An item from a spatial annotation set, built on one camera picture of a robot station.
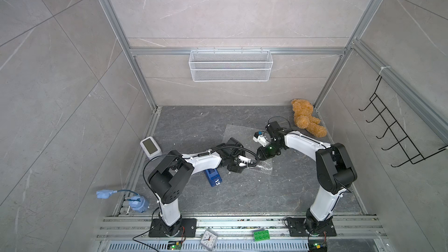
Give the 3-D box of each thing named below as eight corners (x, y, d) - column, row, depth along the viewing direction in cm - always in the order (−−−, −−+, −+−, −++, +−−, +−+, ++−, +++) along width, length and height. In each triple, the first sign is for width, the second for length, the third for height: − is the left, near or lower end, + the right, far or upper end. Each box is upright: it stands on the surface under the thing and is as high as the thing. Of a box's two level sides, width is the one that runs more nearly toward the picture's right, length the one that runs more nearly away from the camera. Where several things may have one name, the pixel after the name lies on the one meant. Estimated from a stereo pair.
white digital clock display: (151, 161, 96) (148, 157, 92) (142, 146, 102) (138, 141, 98) (163, 154, 99) (161, 149, 95) (154, 139, 105) (151, 134, 101)
